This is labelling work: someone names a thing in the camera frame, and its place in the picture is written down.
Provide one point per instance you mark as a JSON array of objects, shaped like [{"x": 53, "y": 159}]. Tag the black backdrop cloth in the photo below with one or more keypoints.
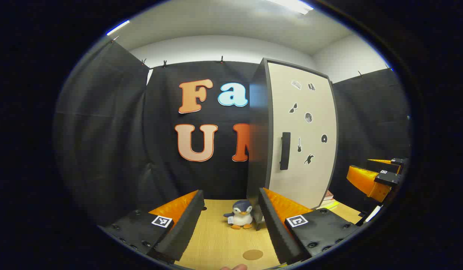
[{"x": 104, "y": 142}]

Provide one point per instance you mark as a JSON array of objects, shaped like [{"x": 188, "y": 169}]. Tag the small stack of books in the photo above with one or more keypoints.
[{"x": 327, "y": 204}]

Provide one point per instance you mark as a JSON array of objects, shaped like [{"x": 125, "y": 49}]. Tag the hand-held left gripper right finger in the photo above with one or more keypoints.
[{"x": 274, "y": 225}]

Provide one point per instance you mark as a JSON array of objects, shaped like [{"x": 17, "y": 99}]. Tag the penguin plush toy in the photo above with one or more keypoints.
[{"x": 241, "y": 215}]

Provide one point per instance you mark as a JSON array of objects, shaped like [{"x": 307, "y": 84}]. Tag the grey cabinet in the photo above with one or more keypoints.
[{"x": 258, "y": 150}]

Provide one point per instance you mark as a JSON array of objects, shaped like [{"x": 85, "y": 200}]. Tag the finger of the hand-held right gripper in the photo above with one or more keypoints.
[
  {"x": 398, "y": 162},
  {"x": 387, "y": 179}
]

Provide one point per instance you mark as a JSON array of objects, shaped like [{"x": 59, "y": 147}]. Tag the long ceiling light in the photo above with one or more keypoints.
[{"x": 291, "y": 5}]

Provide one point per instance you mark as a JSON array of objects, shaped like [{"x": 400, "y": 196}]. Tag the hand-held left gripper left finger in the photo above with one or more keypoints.
[{"x": 186, "y": 221}]

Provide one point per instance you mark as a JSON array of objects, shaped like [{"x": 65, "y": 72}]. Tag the white flat object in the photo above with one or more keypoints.
[{"x": 374, "y": 213}]

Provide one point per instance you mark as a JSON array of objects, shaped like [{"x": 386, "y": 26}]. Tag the narrow ceiling light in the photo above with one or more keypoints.
[{"x": 118, "y": 27}]

